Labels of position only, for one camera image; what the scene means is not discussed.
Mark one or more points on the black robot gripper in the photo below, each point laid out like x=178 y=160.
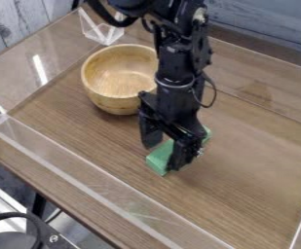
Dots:
x=168 y=112

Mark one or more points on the green rectangular block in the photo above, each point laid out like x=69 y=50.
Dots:
x=158 y=157

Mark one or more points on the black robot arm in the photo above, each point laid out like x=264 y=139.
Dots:
x=178 y=23

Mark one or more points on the light wooden bowl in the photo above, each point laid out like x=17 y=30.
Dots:
x=114 y=74

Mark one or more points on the black metal table leg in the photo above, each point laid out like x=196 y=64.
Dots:
x=38 y=205

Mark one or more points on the clear acrylic corner bracket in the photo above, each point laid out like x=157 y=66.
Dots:
x=100 y=32

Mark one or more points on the metal bracket with screw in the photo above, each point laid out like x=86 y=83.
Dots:
x=53 y=240

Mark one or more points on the clear acrylic tray wall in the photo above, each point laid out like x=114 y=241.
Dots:
x=234 y=200

